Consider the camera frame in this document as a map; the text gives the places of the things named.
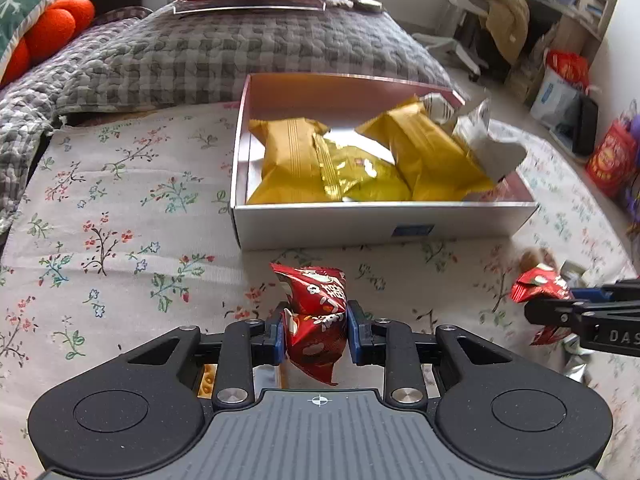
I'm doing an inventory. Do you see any floral bed sheet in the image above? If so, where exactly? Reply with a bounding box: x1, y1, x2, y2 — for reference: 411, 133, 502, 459
0, 102, 640, 480

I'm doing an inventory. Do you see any black upright device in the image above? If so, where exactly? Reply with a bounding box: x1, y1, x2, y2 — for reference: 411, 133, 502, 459
572, 95, 599, 157

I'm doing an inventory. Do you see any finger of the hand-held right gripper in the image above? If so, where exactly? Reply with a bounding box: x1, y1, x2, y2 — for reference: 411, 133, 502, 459
525, 298, 601, 334
570, 280, 640, 306

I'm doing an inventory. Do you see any white blue shopping bag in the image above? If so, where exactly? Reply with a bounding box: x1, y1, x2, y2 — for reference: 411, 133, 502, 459
530, 67, 583, 131

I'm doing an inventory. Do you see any pink white cardboard box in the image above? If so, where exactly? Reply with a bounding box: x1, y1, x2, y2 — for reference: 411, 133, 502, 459
230, 72, 540, 252

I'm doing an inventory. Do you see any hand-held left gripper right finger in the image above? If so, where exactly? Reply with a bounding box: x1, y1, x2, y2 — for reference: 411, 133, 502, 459
346, 300, 516, 408

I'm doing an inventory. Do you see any small orange pumpkin cushion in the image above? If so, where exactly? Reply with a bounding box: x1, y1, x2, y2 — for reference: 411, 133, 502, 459
0, 0, 96, 88

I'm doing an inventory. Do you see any grey checkered quilt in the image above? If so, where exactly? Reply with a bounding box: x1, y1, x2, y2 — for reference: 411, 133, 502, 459
0, 0, 453, 233

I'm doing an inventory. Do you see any small orange snack packet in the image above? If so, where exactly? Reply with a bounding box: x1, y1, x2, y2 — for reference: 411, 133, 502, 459
197, 365, 221, 399

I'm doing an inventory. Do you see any wooden desk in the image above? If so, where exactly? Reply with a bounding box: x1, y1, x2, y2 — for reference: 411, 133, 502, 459
530, 0, 623, 51

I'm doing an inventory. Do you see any olive yellow snack packet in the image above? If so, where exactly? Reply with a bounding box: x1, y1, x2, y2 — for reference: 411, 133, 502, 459
312, 132, 413, 203

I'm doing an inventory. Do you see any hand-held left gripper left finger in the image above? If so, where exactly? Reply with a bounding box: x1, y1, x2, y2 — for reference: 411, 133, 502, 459
125, 302, 287, 411

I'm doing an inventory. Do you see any beige fluffy coat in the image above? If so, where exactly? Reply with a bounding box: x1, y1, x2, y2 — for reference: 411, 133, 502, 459
480, 0, 531, 63

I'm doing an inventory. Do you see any red snack packet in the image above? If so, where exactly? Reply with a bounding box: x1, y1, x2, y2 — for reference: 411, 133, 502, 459
270, 262, 349, 387
510, 266, 576, 347

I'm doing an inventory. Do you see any green patterned pillow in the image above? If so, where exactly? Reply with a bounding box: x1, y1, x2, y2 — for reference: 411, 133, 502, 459
0, 0, 91, 68

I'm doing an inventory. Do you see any red gift bag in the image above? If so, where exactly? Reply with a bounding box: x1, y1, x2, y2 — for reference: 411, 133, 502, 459
545, 50, 591, 93

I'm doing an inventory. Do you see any white snack bag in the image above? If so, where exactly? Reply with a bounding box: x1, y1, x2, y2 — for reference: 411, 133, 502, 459
417, 92, 528, 183

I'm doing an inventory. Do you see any red printed bag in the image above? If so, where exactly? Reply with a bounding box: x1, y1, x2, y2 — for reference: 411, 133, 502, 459
586, 110, 640, 198

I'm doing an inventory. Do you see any clear acrylic tray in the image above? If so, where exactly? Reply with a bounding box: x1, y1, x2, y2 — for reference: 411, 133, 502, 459
162, 0, 328, 16

